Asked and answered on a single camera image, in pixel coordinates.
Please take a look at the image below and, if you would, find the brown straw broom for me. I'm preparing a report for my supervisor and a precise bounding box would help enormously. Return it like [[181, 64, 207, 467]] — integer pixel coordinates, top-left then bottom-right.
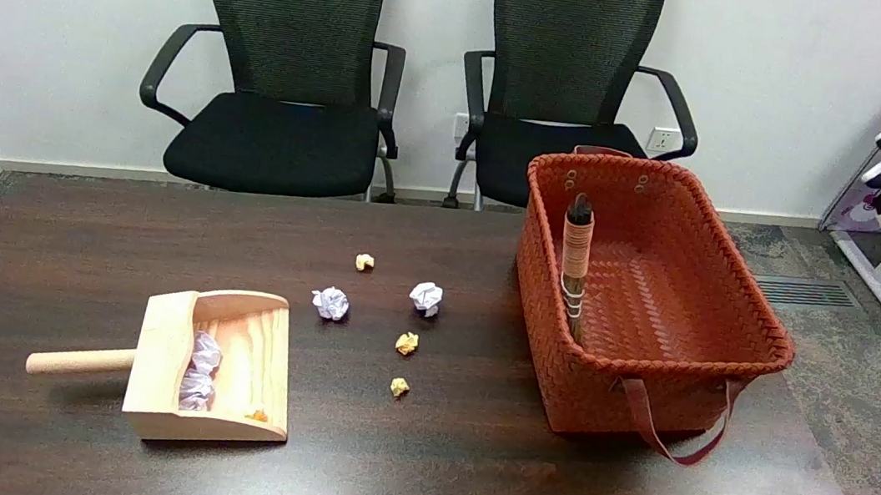
[[548, 192, 603, 346]]

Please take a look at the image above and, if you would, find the metal floor vent grille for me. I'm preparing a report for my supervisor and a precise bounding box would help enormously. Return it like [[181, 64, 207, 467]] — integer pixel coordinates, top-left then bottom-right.
[[750, 271, 865, 315]]

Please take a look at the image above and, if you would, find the orange woven basket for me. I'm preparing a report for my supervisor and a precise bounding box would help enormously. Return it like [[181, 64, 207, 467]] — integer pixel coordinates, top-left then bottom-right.
[[493, 137, 818, 477]]

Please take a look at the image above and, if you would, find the black mesh office chair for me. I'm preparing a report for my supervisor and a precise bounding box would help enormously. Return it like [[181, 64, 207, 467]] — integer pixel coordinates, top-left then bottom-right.
[[128, 0, 420, 212], [442, 0, 717, 237]]

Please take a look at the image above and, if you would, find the white crumpled paper ball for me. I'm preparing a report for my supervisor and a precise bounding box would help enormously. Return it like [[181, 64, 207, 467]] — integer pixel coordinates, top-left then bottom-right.
[[188, 330, 225, 377], [407, 280, 446, 320], [176, 370, 217, 414], [309, 284, 353, 324]]

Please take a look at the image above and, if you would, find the wooden dustpan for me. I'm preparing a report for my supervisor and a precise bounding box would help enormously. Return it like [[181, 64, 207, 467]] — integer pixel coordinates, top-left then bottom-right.
[[18, 265, 305, 458]]

